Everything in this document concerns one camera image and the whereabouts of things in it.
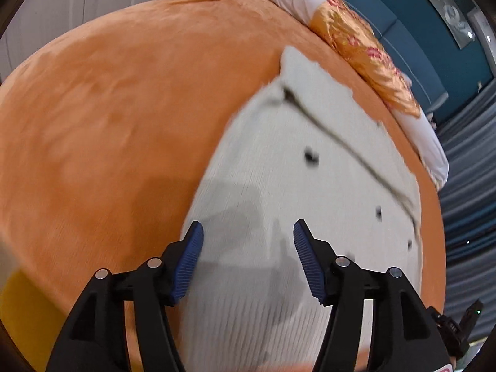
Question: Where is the white knit sweater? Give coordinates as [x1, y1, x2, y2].
[176, 44, 423, 372]

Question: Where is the blue padded headboard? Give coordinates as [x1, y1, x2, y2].
[217, 0, 450, 113]

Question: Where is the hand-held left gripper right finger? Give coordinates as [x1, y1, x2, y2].
[292, 219, 456, 372]

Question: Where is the grey curtain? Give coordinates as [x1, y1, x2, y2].
[430, 93, 496, 342]

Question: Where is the grey wall picture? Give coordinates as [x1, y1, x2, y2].
[467, 8, 496, 64]
[403, 0, 476, 49]

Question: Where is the orange floral satin pillow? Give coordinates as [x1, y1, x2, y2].
[308, 0, 421, 119]

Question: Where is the orange fleece blanket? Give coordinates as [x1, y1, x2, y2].
[0, 0, 446, 372]

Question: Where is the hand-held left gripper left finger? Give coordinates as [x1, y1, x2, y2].
[46, 221, 205, 372]

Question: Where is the person's yellow clothing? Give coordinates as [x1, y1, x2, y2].
[0, 267, 55, 372]

